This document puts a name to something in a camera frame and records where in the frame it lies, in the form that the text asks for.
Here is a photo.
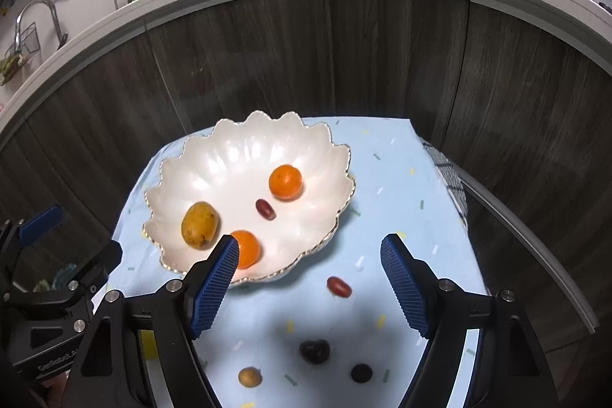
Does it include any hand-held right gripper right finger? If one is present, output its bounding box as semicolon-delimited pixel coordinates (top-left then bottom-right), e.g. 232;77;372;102
380;233;560;408

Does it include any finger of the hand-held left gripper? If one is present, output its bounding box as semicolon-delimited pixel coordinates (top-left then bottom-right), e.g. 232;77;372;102
0;205;64;289
62;241;124;294

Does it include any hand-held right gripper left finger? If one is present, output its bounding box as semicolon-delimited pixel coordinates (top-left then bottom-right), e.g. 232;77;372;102
62;233;240;408

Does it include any orange tangerine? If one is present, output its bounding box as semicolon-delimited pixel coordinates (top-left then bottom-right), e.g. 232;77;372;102
229;230;261;270
269;164;303;201

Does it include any yellow mango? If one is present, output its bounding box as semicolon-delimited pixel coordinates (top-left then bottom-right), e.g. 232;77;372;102
181;202;220;251

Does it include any red grape tomato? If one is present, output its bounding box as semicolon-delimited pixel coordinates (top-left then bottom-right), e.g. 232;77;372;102
327;276;353;298

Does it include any brown longan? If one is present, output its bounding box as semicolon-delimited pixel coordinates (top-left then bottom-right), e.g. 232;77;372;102
238;367;263;388

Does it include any blueberry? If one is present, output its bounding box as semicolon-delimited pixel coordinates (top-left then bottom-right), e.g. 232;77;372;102
350;363;374;384

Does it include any dark cherry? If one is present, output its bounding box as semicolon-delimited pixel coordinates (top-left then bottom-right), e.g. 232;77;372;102
299;340;331;365

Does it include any white scalloped bowl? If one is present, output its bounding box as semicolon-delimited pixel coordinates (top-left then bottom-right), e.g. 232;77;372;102
142;111;355;284

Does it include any light blue tablecloth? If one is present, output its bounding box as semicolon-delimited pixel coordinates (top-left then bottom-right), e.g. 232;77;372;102
110;116;493;408

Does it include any chrome kitchen faucet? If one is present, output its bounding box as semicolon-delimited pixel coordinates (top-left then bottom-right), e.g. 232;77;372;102
14;0;69;52

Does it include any dark wood kitchen cabinet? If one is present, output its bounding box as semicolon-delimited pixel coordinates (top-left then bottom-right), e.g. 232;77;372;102
0;0;612;342

